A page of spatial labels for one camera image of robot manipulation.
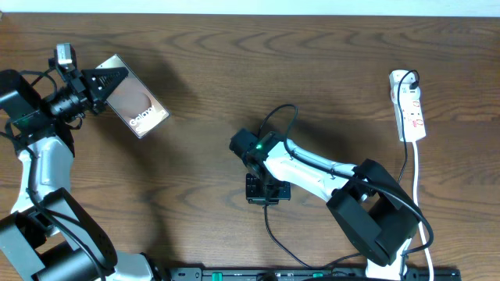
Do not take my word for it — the white power strip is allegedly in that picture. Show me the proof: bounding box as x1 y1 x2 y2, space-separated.
389 69 426 143

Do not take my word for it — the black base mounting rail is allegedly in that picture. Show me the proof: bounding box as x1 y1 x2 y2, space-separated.
170 265 462 281

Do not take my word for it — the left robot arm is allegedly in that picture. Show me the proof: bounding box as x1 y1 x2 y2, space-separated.
1 55 168 280

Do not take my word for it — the white power strip cord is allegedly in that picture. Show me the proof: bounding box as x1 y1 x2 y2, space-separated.
411 140 435 281

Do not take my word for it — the black USB charging cable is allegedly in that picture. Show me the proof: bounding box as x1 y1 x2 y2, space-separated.
262 69 421 269

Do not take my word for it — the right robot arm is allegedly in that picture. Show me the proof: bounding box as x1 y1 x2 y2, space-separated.
229 129 428 280

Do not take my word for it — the Galaxy S25 Ultra smartphone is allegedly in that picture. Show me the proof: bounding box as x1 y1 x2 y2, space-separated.
97 54 170 139

